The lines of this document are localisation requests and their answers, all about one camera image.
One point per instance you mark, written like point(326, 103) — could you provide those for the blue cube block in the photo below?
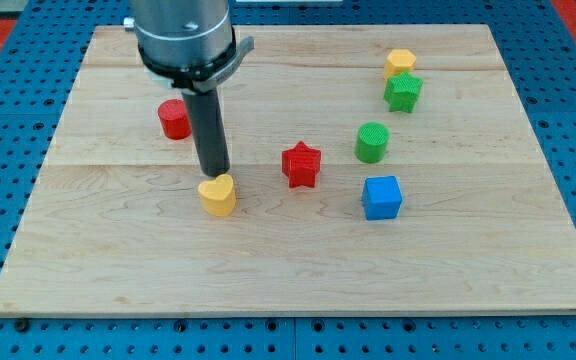
point(381, 198)

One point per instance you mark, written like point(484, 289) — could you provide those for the yellow hexagon block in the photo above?
point(398, 61)

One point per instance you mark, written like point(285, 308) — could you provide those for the green star block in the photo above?
point(402, 92)

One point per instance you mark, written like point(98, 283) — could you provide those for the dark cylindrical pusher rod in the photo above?
point(208, 131)

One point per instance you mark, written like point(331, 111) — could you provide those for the yellow heart block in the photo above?
point(218, 196)

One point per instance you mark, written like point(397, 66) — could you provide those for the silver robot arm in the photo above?
point(193, 45)

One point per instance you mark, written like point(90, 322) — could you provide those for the red star block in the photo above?
point(301, 164)

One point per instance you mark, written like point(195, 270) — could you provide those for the black clamp ring mount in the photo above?
point(200, 79)

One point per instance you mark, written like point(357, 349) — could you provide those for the red cylinder block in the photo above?
point(174, 119)

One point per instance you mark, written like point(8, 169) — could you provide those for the green cylinder block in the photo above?
point(371, 142)

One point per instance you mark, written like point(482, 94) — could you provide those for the wooden board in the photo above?
point(114, 227)

